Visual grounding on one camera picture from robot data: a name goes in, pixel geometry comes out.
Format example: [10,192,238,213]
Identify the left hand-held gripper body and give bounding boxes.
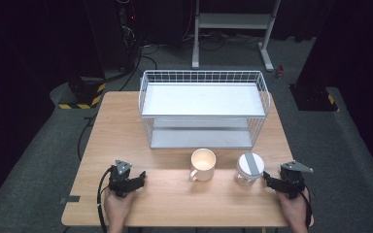
[108,159,134,198]

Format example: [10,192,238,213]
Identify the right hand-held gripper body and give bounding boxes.
[280,160,315,199]

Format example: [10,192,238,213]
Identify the white cup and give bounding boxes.
[189,148,217,183]

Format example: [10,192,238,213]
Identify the white wire shelf rack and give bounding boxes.
[138,70,272,150]

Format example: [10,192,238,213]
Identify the person's left hand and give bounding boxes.
[104,188,136,224]

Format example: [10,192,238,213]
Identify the person's right hand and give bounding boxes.
[278,188,310,227]

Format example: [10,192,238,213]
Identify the grey tape strip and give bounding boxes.
[59,195,82,205]

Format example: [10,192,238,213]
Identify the black yellow striped base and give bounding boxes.
[289,83,341,113]
[57,76,107,110]

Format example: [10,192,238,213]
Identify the dark equipment tower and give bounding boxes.
[116,0,141,73]

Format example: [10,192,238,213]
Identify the white metal stand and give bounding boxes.
[191,0,282,73]

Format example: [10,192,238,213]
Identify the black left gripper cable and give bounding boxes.
[96,166,115,233]

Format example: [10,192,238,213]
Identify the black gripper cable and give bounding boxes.
[302,185,314,229]
[96,166,115,233]

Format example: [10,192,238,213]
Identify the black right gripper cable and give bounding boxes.
[302,185,314,229]

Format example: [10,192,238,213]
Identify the thin black floor cable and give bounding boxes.
[77,114,97,161]

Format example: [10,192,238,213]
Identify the bundle of floor cables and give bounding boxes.
[181,30,264,52]

